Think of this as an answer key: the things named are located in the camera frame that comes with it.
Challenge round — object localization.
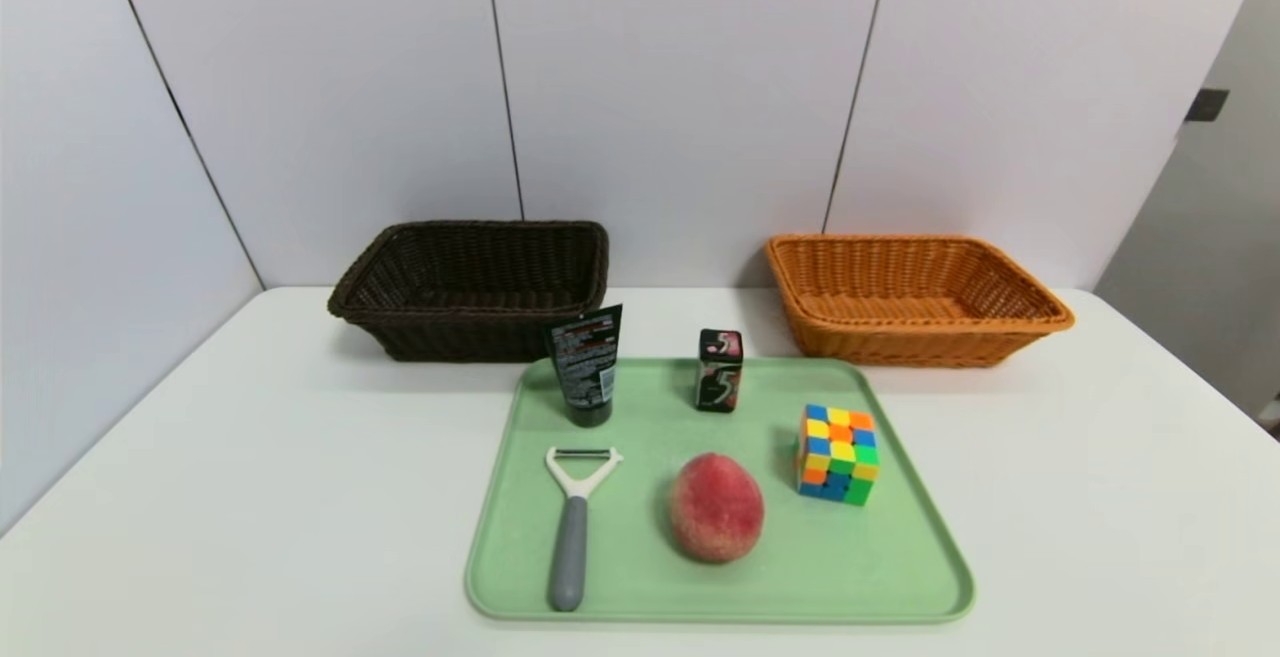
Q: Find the dark brown wicker basket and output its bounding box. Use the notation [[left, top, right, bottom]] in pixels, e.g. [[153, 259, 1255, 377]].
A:
[[327, 220, 611, 363]]

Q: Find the light green plastic tray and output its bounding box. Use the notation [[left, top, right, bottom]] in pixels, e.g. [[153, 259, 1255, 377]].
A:
[[464, 356, 977, 626]]

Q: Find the orange wicker basket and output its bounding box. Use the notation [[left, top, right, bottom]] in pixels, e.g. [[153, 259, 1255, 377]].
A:
[[765, 233, 1077, 369]]

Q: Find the multicoloured puzzle cube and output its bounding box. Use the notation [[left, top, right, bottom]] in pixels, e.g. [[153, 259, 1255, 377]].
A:
[[796, 403, 882, 508]]

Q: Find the black pink gum box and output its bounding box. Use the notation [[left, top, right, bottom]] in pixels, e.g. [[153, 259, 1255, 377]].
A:
[[695, 328, 745, 414]]

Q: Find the white peeler grey handle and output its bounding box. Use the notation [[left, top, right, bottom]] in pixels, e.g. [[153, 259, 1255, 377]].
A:
[[545, 446, 624, 613]]

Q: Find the red peach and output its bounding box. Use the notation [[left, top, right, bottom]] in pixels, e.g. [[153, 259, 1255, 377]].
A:
[[667, 452, 766, 565]]

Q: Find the dark wall bracket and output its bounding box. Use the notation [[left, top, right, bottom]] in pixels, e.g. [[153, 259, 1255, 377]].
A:
[[1185, 87, 1231, 124]]

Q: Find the black printed cosmetic tube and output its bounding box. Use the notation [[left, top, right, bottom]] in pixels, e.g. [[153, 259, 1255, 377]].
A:
[[545, 303, 624, 428]]

